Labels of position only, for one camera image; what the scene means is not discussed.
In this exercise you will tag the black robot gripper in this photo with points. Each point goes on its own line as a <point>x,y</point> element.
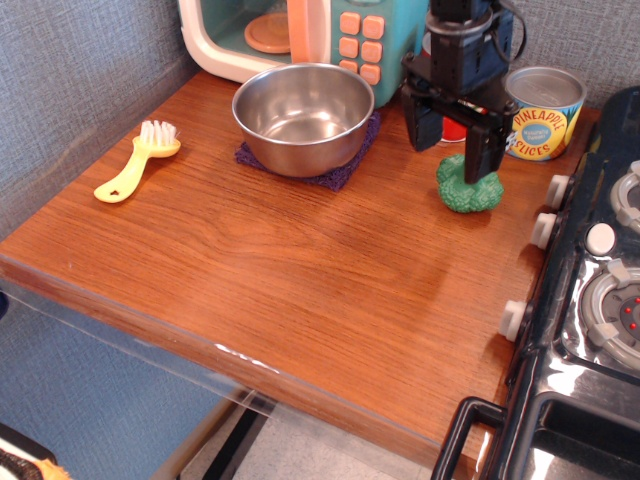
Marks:
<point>471,52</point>

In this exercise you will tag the green toy broccoli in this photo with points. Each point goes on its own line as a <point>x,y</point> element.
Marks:
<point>462,197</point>

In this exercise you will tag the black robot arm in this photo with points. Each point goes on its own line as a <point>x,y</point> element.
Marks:
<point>463,79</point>

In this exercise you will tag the pineapple slices can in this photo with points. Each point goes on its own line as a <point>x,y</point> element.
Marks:
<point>550,101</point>

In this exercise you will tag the grey stove knob rear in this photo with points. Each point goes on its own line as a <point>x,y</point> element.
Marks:
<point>556,191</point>

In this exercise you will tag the grey stove knob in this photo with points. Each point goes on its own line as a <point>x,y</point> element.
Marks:
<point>556,191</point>
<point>542,230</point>
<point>511,319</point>

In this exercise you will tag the grey stove knob middle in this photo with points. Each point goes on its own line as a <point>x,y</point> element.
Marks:
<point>542,230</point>

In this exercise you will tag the purple scrubbing pad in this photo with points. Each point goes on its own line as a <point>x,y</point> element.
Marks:
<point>333,180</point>

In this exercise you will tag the stainless steel bowl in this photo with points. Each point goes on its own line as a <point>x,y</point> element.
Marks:
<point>304,120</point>

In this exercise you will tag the grey stove knob front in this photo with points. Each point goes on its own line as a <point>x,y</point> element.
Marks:
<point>511,319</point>

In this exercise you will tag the orange microwave turntable plate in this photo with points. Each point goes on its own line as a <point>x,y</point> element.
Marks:
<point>269,33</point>

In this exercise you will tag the teal toy microwave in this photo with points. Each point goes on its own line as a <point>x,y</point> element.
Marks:
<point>368,38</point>

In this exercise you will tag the black toy stove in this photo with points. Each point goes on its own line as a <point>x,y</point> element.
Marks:
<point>573,382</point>

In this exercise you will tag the yellow dish brush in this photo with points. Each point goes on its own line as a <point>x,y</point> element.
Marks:
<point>156,140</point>

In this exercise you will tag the orange fuzzy object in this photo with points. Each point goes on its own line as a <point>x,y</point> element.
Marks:
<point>23,469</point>

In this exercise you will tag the black oven door handle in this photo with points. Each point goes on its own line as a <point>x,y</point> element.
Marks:
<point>470,411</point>

